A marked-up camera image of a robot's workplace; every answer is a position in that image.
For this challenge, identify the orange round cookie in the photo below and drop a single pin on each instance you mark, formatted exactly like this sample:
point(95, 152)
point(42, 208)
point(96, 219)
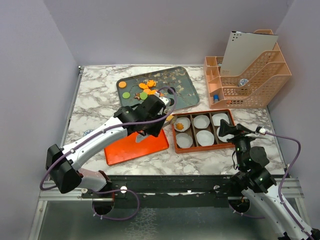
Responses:
point(122, 84)

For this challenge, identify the orange metal tin lid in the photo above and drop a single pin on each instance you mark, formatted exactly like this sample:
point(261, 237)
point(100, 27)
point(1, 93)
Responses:
point(127, 148)

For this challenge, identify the yellow square cookie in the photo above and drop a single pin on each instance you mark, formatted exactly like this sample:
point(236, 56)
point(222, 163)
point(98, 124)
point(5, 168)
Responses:
point(169, 118)

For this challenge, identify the orange cookie tin box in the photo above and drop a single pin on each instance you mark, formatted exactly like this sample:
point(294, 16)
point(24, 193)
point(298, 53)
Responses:
point(192, 131)

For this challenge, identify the blue capped bottle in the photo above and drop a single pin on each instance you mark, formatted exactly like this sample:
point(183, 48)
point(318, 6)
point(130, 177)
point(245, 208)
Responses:
point(216, 98)

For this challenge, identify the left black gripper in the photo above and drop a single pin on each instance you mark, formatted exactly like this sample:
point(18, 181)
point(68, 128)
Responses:
point(155, 130)

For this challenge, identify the floral dark serving tray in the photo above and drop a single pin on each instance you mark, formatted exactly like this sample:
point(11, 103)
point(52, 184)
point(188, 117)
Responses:
point(177, 78)

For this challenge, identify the round patterned tape roll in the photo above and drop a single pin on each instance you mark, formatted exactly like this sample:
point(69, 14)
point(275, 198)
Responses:
point(242, 82)

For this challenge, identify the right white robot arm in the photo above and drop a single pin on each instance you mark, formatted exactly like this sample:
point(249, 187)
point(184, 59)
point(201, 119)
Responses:
point(256, 183)

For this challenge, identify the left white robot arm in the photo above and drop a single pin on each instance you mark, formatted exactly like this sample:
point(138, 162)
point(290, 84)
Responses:
point(64, 164)

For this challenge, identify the peach plastic desk organizer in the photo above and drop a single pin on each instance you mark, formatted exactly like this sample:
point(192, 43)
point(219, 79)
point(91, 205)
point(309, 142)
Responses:
point(267, 75)

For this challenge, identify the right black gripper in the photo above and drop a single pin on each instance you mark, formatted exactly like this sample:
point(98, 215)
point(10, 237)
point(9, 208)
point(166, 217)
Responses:
point(239, 130)

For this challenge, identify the brown swirl cookie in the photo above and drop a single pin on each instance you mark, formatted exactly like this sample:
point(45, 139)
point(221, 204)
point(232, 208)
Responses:
point(179, 126)

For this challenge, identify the orange flower cookie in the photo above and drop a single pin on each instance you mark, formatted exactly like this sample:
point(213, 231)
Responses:
point(150, 84)

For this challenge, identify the green round cookie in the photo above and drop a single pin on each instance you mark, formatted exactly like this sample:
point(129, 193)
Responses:
point(143, 95)
point(126, 95)

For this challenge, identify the brown star cookie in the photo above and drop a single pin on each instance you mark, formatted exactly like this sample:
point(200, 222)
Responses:
point(137, 96)

